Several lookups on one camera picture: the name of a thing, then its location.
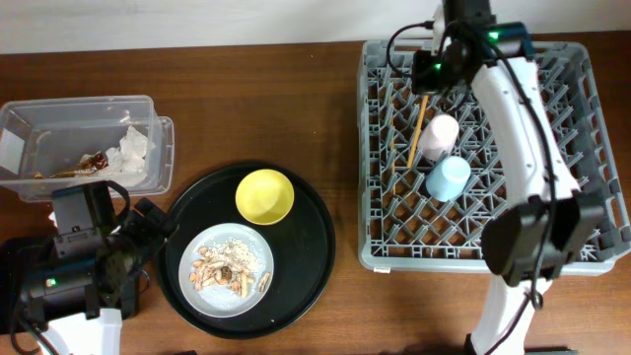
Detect wooden chopstick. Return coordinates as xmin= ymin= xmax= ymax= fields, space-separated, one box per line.
xmin=388 ymin=96 xmax=396 ymax=195
xmin=406 ymin=95 xmax=429 ymax=169

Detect pink cup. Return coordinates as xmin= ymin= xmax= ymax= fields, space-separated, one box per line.
xmin=418 ymin=114 xmax=459 ymax=161

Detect white tissue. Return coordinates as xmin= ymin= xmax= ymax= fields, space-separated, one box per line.
xmin=96 ymin=126 xmax=148 ymax=177

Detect gold snack wrapper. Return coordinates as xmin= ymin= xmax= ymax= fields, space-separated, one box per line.
xmin=49 ymin=151 xmax=108 ymax=178

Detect food scraps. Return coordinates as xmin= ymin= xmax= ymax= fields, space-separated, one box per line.
xmin=188 ymin=239 xmax=272 ymax=299

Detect grey plate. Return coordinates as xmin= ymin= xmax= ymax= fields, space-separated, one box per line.
xmin=177 ymin=223 xmax=274 ymax=319

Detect blue cup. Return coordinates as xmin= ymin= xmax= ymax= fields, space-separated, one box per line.
xmin=426 ymin=156 xmax=471 ymax=202

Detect yellow bowl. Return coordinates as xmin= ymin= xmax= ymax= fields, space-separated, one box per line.
xmin=235 ymin=169 xmax=295 ymax=226

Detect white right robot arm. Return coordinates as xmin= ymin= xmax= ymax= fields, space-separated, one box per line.
xmin=412 ymin=19 xmax=604 ymax=354

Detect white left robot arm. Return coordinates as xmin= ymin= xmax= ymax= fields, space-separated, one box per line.
xmin=13 ymin=198 xmax=177 ymax=354

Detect grey dishwasher rack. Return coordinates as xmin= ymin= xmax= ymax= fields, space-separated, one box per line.
xmin=356 ymin=39 xmax=631 ymax=275

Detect clear plastic waste bin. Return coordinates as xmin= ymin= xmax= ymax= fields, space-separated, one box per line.
xmin=1 ymin=96 xmax=175 ymax=202

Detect black round tray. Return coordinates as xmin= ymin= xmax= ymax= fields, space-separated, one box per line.
xmin=154 ymin=162 xmax=335 ymax=340

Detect black rectangular bin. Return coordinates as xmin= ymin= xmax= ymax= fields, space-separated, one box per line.
xmin=0 ymin=236 xmax=139 ymax=336

